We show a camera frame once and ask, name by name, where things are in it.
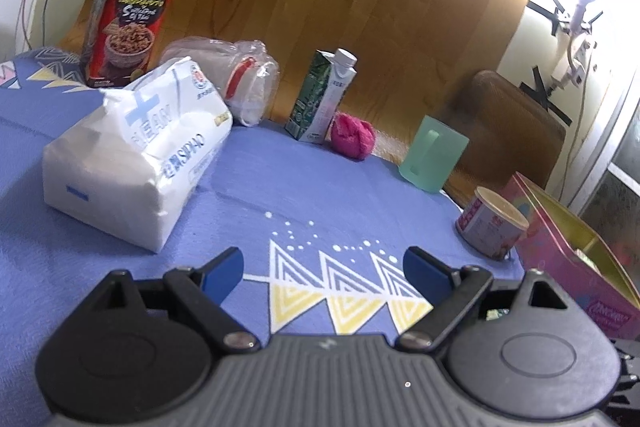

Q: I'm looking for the white tissue pack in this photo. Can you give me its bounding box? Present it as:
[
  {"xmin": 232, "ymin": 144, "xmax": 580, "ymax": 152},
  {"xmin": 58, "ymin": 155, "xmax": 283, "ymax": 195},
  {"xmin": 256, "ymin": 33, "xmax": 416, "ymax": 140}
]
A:
[{"xmin": 41, "ymin": 56, "xmax": 234, "ymax": 253}]

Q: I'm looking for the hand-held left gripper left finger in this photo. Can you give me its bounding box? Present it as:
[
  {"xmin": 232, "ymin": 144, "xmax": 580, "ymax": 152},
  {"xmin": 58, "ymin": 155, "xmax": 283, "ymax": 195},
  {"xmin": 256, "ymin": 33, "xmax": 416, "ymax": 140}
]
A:
[{"xmin": 87, "ymin": 247, "xmax": 261, "ymax": 354}]

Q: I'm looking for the brown chair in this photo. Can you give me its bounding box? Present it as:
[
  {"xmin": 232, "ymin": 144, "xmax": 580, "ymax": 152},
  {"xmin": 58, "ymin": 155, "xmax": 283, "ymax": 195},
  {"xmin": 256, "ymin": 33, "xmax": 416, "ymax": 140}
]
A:
[{"xmin": 442, "ymin": 69, "xmax": 567, "ymax": 208}]

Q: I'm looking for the red cereal box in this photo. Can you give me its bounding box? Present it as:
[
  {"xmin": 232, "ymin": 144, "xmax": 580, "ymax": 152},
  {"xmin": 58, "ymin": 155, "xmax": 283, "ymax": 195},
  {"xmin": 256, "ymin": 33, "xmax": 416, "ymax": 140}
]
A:
[{"xmin": 81, "ymin": 0, "xmax": 192, "ymax": 89}]

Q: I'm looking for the pink towel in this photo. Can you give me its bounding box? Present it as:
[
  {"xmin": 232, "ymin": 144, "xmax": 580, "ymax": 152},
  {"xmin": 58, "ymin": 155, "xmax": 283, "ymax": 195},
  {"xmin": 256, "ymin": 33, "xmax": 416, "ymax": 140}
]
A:
[{"xmin": 329, "ymin": 112, "xmax": 376, "ymax": 159}]

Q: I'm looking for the sleeve of clear plastic cups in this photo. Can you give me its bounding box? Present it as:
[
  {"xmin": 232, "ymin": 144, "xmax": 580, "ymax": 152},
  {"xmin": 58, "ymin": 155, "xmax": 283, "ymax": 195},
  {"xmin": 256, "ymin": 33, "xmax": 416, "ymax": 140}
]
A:
[{"xmin": 160, "ymin": 36, "xmax": 280, "ymax": 128}]

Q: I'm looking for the pink biscuit tin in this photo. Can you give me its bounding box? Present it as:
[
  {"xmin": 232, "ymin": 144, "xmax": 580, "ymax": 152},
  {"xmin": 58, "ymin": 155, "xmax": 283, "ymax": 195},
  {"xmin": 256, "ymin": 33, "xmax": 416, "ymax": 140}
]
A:
[{"xmin": 500, "ymin": 172, "xmax": 640, "ymax": 342}]

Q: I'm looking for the snack can with cream lid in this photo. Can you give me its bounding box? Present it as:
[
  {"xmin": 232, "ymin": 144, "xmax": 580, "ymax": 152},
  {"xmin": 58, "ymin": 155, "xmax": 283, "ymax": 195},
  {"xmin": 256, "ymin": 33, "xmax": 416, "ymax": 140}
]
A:
[{"xmin": 455, "ymin": 186, "xmax": 530, "ymax": 262}]

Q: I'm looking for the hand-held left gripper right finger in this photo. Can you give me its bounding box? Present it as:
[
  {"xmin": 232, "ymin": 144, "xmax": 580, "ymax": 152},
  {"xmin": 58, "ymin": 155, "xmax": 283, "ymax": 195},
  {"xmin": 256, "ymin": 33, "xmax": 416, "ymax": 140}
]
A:
[{"xmin": 397, "ymin": 246, "xmax": 572, "ymax": 354}]

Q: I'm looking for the blue printed tablecloth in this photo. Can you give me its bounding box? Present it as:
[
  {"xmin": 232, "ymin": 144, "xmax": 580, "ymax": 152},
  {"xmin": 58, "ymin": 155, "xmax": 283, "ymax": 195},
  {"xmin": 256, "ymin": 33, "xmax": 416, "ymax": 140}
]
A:
[{"xmin": 0, "ymin": 47, "xmax": 640, "ymax": 427}]

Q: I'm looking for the green plastic cup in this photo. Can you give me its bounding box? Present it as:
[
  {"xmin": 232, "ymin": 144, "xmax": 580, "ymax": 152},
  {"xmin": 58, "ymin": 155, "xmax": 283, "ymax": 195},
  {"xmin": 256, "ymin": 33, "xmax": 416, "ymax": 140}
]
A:
[{"xmin": 398, "ymin": 115, "xmax": 470, "ymax": 194}]

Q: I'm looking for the green and white drink carton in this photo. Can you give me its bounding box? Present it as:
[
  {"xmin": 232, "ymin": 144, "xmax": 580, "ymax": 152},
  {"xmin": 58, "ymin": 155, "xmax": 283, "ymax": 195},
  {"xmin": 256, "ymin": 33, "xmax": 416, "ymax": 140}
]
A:
[{"xmin": 284, "ymin": 48, "xmax": 359, "ymax": 144}]

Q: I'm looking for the frosted glass door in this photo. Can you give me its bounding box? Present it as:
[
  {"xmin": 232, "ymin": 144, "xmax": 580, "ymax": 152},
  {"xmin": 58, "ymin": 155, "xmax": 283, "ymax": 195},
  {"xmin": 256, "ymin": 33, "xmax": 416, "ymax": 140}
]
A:
[{"xmin": 570, "ymin": 67, "xmax": 640, "ymax": 270}]

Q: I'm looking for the black tape strip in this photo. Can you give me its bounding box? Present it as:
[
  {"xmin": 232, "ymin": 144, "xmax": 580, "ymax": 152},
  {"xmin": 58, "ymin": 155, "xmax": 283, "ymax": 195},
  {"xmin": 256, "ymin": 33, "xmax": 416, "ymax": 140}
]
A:
[
  {"xmin": 519, "ymin": 66, "xmax": 574, "ymax": 126},
  {"xmin": 528, "ymin": 0, "xmax": 572, "ymax": 36}
]

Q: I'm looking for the white cable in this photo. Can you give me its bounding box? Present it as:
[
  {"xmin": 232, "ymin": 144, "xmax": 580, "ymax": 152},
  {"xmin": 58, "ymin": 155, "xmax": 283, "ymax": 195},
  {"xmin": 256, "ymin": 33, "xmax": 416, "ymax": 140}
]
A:
[{"xmin": 555, "ymin": 34, "xmax": 601, "ymax": 205}]

